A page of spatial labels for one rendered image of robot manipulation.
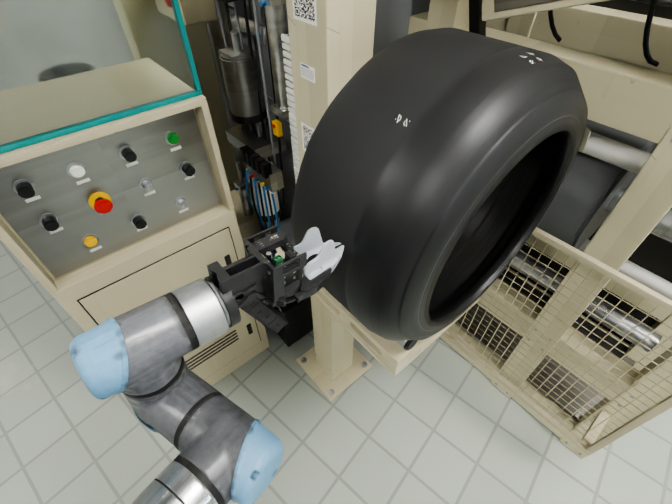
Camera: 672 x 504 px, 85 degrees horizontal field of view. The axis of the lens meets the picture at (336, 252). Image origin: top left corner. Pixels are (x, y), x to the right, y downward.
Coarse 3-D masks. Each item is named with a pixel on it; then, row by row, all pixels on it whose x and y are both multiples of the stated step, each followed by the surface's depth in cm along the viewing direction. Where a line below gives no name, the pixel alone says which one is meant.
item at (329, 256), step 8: (328, 240) 51; (328, 248) 52; (336, 248) 57; (320, 256) 52; (328, 256) 53; (336, 256) 55; (312, 264) 51; (320, 264) 53; (328, 264) 54; (336, 264) 55; (304, 272) 51; (312, 272) 53; (320, 272) 53
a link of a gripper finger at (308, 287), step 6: (330, 270) 54; (318, 276) 52; (324, 276) 53; (300, 282) 52; (306, 282) 51; (312, 282) 51; (318, 282) 52; (324, 282) 53; (300, 288) 51; (306, 288) 50; (312, 288) 51; (318, 288) 52; (300, 294) 50; (306, 294) 51; (312, 294) 51; (300, 300) 50
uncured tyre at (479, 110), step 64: (384, 64) 56; (448, 64) 53; (512, 64) 50; (320, 128) 59; (384, 128) 52; (448, 128) 48; (512, 128) 48; (576, 128) 62; (320, 192) 59; (384, 192) 51; (448, 192) 48; (512, 192) 93; (384, 256) 53; (448, 256) 55; (512, 256) 87; (384, 320) 62; (448, 320) 78
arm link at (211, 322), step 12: (180, 288) 43; (192, 288) 43; (204, 288) 43; (216, 288) 44; (180, 300) 41; (192, 300) 42; (204, 300) 42; (216, 300) 42; (192, 312) 41; (204, 312) 42; (216, 312) 42; (192, 324) 41; (204, 324) 42; (216, 324) 43; (228, 324) 44; (204, 336) 42; (216, 336) 44
